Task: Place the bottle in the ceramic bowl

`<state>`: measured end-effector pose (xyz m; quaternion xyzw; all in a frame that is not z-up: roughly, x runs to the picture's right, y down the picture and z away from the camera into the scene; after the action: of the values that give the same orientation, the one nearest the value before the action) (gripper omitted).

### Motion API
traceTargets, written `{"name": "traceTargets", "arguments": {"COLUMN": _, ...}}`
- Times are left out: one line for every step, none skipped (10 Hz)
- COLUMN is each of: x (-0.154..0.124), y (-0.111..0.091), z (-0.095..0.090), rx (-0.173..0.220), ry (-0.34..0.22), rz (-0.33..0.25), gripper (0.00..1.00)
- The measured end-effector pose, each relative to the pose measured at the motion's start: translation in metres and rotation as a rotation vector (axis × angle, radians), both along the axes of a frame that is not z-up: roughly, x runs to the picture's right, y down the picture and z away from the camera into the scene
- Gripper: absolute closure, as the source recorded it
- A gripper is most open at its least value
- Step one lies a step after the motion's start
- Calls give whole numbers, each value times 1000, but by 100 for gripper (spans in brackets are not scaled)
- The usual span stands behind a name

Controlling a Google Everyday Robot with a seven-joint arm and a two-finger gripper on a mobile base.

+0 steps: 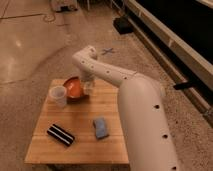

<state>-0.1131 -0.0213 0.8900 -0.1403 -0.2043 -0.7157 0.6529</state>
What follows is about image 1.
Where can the black striped bottle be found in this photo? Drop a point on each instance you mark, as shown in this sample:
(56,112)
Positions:
(61,135)

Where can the blue sponge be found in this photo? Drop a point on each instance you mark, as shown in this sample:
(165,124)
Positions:
(100,126)

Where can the white equipment with cable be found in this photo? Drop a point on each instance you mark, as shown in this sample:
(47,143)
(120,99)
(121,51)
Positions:
(57,5)

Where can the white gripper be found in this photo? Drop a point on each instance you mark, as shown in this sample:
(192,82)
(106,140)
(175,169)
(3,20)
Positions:
(87,81)

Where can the wooden table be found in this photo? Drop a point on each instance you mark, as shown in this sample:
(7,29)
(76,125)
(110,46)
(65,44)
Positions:
(77,119)

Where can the long wall bench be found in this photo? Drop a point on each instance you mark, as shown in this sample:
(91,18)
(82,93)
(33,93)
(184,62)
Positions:
(192,73)

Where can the orange ceramic bowl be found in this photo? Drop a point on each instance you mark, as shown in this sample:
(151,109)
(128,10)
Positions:
(74,89)

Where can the black box on floor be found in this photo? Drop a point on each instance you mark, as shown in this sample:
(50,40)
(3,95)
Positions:
(122,25)

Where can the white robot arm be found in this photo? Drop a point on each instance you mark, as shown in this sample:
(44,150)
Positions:
(146,132)

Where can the clear plastic cup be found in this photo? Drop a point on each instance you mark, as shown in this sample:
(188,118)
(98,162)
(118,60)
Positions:
(58,95)

